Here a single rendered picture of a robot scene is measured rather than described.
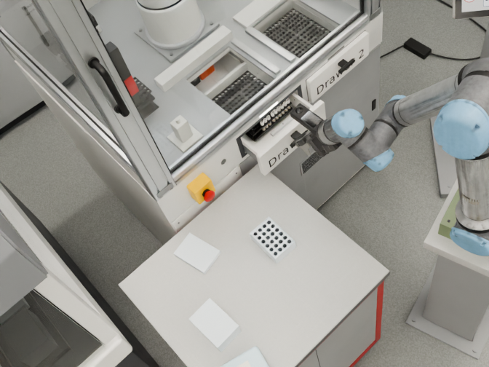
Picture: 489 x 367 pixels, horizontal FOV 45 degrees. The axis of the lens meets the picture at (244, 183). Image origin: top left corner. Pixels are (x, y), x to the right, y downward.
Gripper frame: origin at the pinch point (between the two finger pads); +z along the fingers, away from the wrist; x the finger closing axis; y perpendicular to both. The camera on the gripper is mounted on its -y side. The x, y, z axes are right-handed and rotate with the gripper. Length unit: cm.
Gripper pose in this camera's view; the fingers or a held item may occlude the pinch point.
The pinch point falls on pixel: (301, 137)
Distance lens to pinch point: 189.6
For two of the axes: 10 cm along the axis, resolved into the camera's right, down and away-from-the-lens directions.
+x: 7.3, -6.4, 2.4
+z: -2.4, 0.9, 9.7
